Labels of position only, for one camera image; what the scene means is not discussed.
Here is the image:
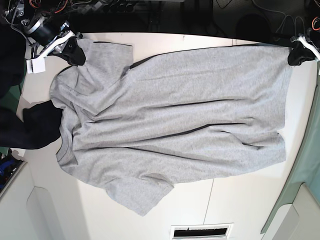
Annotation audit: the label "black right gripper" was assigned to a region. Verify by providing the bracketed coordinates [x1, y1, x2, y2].
[21, 14, 86, 66]

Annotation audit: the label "grey t-shirt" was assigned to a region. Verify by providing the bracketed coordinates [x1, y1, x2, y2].
[49, 39, 292, 216]

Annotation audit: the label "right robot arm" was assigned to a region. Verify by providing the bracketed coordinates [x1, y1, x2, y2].
[3, 0, 86, 74]

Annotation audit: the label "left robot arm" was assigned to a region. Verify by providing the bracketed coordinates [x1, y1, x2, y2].
[287, 16, 320, 66]

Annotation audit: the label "dark navy cloth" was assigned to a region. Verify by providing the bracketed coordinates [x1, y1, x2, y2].
[0, 25, 62, 150]

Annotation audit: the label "blue objects in bin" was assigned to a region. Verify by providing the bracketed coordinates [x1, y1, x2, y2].
[0, 148, 23, 191]

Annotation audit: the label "white vent slot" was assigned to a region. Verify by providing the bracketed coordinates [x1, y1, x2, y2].
[170, 223, 234, 240]

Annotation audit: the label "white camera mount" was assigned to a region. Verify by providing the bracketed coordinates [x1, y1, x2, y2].
[290, 34, 320, 62]
[26, 30, 81, 74]

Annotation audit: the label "white cables on floor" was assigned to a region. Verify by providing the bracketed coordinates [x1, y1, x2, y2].
[249, 0, 316, 42]

